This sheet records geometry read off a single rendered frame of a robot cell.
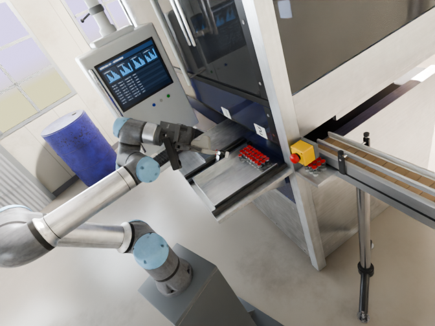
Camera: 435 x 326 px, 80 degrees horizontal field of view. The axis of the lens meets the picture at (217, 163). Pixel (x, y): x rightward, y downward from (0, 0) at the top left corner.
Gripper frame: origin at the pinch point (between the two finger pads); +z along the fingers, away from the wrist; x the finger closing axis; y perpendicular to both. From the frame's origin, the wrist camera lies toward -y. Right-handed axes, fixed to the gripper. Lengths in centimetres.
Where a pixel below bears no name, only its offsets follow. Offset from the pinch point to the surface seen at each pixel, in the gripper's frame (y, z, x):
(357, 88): 38, 52, 30
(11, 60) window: 43, -279, 205
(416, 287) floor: -51, 117, 55
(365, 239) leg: -27, 76, 39
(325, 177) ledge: -1.2, 44.6, 19.4
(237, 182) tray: -13.2, 10.5, 31.9
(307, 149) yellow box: 8.1, 33.5, 13.3
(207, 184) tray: -17.9, -3.6, 37.5
